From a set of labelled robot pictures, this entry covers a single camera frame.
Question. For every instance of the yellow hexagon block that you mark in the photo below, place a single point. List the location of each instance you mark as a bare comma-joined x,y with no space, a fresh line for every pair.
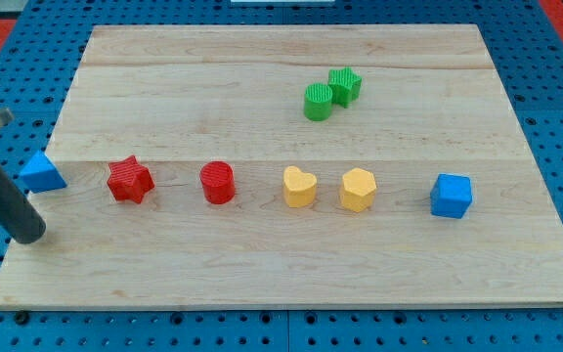
357,190

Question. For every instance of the blue cube block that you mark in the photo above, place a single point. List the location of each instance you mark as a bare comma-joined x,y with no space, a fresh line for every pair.
451,196

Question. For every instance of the yellow heart block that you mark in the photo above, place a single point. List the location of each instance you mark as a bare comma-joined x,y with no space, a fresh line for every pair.
299,188

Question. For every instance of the red cylinder block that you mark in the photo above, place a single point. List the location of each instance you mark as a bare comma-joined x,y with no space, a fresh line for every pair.
217,180

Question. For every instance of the green cylinder block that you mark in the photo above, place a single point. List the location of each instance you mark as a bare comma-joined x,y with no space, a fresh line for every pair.
318,102

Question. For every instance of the green star block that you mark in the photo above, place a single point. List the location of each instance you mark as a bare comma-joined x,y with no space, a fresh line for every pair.
345,85

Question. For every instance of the red star block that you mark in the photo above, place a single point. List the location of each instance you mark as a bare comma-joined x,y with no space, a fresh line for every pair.
129,180

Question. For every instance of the blue triangle block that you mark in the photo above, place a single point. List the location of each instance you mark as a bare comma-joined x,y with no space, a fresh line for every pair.
41,175

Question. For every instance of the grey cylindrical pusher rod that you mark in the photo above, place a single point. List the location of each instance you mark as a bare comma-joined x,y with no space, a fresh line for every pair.
17,216

